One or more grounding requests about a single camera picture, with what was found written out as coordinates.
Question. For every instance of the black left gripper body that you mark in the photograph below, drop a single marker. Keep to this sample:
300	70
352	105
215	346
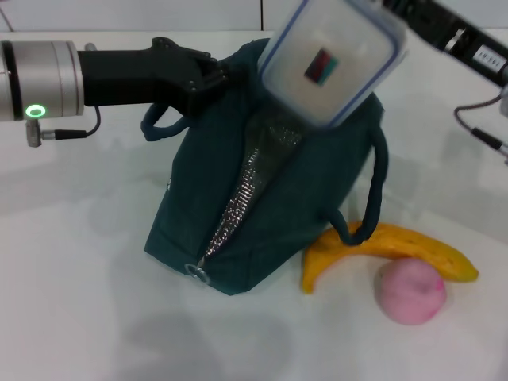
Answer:
131	77

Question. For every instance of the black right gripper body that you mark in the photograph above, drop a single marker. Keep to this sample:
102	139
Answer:
436	28

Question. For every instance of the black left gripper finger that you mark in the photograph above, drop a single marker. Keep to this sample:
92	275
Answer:
210	83
216	63

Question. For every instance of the clear plastic blue-rimmed food box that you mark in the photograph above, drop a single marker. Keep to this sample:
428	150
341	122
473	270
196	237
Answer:
349	71

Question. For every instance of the dark teal fabric lunch bag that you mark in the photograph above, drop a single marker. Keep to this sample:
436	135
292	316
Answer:
297	190

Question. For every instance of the yellow banana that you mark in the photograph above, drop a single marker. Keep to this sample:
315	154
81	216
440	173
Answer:
416	246

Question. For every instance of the pink toy peach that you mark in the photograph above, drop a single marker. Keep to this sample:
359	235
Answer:
412	293

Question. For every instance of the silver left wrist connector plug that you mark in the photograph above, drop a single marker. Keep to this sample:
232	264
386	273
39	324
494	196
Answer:
89	47

